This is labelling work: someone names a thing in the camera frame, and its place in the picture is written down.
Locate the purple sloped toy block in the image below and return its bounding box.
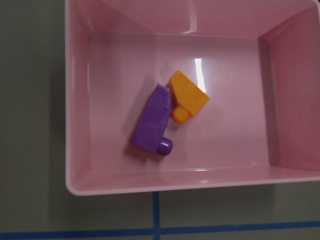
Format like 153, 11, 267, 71
130, 84, 173, 156

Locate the orange sloped toy block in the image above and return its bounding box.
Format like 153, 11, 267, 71
167, 70, 210, 125

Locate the pink plastic box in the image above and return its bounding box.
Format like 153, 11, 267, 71
65, 0, 320, 196

